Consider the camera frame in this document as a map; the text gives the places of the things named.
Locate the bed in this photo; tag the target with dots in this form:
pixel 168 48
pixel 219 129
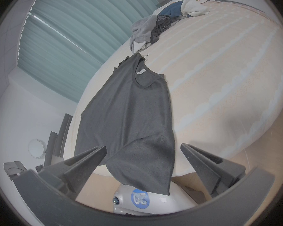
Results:
pixel 214 67

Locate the dark blue garment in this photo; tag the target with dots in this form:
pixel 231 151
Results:
pixel 173 9

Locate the blue-green curtain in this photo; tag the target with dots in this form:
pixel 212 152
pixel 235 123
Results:
pixel 51 60
pixel 96 10

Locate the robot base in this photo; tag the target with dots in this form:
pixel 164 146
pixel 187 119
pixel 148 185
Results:
pixel 155 201

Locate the black garment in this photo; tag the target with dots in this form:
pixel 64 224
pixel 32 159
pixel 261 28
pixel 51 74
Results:
pixel 161 27

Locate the white garment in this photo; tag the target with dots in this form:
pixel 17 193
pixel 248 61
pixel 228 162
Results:
pixel 193 6

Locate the black T-shirt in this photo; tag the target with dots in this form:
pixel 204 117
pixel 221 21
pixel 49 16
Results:
pixel 132 116

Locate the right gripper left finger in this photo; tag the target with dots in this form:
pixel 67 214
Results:
pixel 85 166

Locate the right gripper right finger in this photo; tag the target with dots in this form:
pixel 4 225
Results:
pixel 207 171

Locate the grey garment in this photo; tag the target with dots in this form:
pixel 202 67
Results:
pixel 141 28

